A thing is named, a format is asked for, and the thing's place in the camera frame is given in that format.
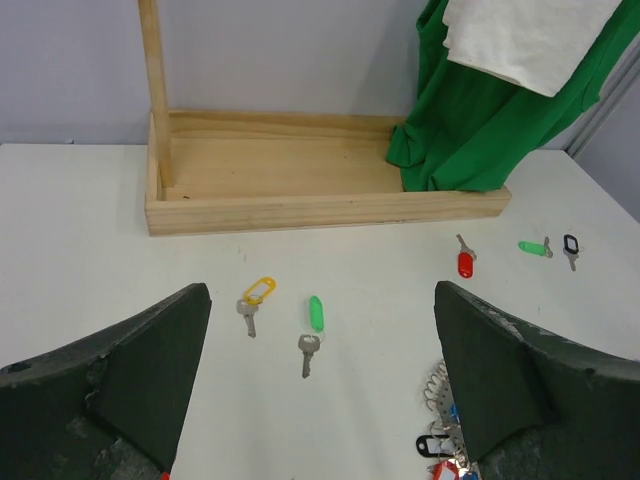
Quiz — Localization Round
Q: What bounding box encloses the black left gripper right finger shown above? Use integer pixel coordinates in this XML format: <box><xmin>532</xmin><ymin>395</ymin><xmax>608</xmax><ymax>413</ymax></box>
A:
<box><xmin>434</xmin><ymin>281</ymin><xmax>639</xmax><ymax>479</ymax></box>

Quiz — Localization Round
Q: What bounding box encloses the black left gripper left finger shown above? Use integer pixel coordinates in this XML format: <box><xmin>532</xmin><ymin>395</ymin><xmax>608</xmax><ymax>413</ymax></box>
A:
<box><xmin>1</xmin><ymin>283</ymin><xmax>212</xmax><ymax>479</ymax></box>

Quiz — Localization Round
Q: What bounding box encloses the metal keyring holder with keys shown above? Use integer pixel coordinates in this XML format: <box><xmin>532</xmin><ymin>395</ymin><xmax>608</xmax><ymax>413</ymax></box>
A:
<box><xmin>415</xmin><ymin>360</ymin><xmax>481</xmax><ymax>479</ymax></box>

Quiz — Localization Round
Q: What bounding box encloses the key with red tag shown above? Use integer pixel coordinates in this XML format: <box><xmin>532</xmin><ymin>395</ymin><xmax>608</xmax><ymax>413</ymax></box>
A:
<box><xmin>456</xmin><ymin>234</ymin><xmax>477</xmax><ymax>279</ymax></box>

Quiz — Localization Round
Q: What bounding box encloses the key with black tag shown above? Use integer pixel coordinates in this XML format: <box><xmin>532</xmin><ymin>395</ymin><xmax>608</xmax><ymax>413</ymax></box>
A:
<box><xmin>563</xmin><ymin>234</ymin><xmax>580</xmax><ymax>272</ymax></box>

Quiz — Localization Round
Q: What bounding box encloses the key with yellow tag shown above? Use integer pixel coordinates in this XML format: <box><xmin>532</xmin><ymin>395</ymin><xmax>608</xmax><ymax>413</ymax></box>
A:
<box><xmin>236</xmin><ymin>277</ymin><xmax>277</xmax><ymax>338</ymax></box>

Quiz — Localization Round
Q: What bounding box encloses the key with light green tag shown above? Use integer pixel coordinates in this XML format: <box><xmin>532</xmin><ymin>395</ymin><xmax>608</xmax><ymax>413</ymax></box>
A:
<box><xmin>298</xmin><ymin>295</ymin><xmax>325</xmax><ymax>379</ymax></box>

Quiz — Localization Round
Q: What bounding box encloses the wooden clothes rack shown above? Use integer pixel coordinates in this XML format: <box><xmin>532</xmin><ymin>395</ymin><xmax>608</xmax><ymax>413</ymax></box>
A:
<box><xmin>138</xmin><ymin>1</ymin><xmax>511</xmax><ymax>236</ymax></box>

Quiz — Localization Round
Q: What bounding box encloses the green shirt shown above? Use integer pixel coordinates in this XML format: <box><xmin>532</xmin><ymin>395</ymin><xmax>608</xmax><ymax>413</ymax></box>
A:
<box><xmin>387</xmin><ymin>1</ymin><xmax>639</xmax><ymax>192</ymax></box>

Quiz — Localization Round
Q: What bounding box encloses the white towel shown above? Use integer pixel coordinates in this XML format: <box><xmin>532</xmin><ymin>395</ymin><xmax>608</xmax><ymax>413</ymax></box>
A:
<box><xmin>442</xmin><ymin>0</ymin><xmax>620</xmax><ymax>98</ymax></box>

